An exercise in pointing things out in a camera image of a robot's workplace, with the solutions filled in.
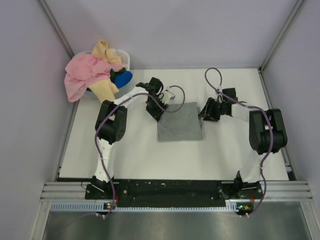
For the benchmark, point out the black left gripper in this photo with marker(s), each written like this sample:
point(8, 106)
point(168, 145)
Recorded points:
point(156, 113)

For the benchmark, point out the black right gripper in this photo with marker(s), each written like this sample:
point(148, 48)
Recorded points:
point(207, 112)

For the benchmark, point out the grey t shirt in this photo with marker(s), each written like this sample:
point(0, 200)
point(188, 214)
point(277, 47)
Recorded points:
point(183, 125)

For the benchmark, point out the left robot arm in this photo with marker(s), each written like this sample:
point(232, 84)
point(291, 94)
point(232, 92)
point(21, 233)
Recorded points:
point(111, 124)

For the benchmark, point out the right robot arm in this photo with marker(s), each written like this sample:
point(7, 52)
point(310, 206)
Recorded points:
point(266, 135)

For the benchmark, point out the blue t shirt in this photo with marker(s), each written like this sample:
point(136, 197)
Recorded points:
point(123, 79)

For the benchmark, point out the cream yellow t shirt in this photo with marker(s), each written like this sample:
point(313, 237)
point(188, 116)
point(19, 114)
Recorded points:
point(108, 60)

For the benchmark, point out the dark green t shirt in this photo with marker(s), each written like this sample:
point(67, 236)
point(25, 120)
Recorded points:
point(114, 74)

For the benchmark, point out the white laundry basket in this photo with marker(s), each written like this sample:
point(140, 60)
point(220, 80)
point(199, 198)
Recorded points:
point(102, 71)

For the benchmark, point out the pink t shirt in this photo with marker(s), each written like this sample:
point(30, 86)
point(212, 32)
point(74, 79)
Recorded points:
point(80, 73)

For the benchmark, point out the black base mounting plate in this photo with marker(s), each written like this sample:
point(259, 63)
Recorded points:
point(159, 193)

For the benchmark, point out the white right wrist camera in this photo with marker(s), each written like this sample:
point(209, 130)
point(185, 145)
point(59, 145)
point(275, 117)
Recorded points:
point(219, 95)

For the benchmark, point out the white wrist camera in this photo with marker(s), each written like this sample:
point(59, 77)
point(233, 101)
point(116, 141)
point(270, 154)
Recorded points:
point(219, 95)
point(168, 95)

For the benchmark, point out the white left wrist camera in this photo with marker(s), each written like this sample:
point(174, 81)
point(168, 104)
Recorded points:
point(168, 95)

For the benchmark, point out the aluminium front frame rail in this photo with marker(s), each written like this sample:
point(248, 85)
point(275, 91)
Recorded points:
point(291, 191)

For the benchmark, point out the right aluminium corner post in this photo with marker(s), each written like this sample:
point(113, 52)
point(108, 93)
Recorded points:
point(298, 6)

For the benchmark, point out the aluminium corner post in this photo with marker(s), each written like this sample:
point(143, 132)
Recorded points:
point(298, 6)
point(56, 28)

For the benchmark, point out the left aluminium corner post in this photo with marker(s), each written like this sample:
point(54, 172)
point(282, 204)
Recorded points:
point(56, 28)

